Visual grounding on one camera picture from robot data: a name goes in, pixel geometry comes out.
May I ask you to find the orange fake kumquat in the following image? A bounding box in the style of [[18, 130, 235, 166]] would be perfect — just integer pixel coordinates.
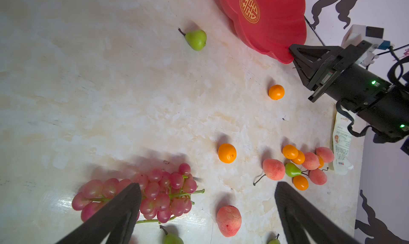
[[317, 156, 325, 168], [282, 145, 299, 160], [218, 144, 237, 164], [291, 150, 305, 165], [268, 84, 285, 100], [292, 175, 309, 191]]

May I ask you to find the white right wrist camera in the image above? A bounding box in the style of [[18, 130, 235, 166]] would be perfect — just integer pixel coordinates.
[[341, 24, 391, 68]]

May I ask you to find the pink fake peach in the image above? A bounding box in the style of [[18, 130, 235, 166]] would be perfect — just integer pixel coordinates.
[[316, 147, 334, 163], [309, 169, 328, 185], [302, 152, 320, 170], [216, 206, 242, 237], [253, 158, 285, 186]]

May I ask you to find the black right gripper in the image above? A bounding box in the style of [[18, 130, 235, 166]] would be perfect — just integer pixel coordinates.
[[289, 41, 392, 112]]

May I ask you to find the red flower fruit bowl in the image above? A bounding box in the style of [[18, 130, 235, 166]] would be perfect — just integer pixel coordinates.
[[219, 0, 307, 64]]

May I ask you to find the purple fake grape bunch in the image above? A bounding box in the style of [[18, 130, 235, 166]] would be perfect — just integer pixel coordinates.
[[71, 163, 205, 224]]

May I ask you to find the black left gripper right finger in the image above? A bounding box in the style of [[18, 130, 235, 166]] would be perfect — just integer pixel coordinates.
[[274, 182, 357, 244]]

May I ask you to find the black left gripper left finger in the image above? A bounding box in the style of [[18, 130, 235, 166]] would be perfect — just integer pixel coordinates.
[[58, 183, 142, 244]]

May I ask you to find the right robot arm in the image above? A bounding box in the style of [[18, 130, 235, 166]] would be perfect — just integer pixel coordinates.
[[289, 41, 409, 154]]

